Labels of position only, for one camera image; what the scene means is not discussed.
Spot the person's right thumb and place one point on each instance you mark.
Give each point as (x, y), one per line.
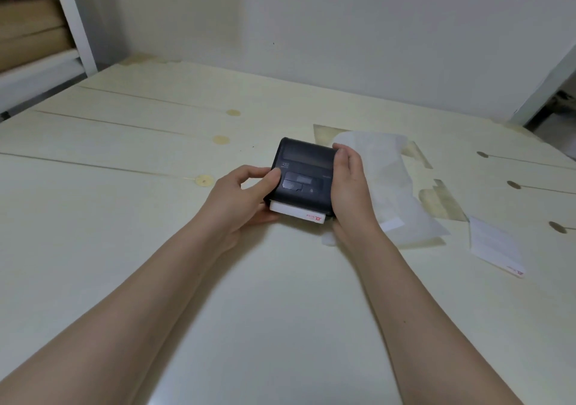
(340, 166)

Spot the person's right forearm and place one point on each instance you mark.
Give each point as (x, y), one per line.
(418, 323)

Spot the translucent backing paper strip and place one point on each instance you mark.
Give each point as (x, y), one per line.
(391, 189)

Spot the white label roll in printer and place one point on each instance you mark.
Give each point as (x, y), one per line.
(297, 213)

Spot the white printed label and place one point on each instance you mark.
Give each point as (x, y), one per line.
(495, 245)

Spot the brown cardboard boxes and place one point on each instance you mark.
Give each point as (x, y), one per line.
(31, 27)

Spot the white metal post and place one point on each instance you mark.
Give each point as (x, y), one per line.
(542, 87)

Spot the black portable label printer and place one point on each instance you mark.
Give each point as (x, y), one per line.
(302, 175)

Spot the white metal shelf rack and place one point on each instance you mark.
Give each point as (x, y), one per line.
(67, 36)

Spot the person's left thumb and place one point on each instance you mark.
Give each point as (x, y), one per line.
(265, 184)

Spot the person's right hand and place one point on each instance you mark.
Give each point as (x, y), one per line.
(353, 193)

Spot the person's left forearm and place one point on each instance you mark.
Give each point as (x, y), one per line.
(112, 314)

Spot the person's left hand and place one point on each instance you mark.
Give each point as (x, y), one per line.
(234, 202)

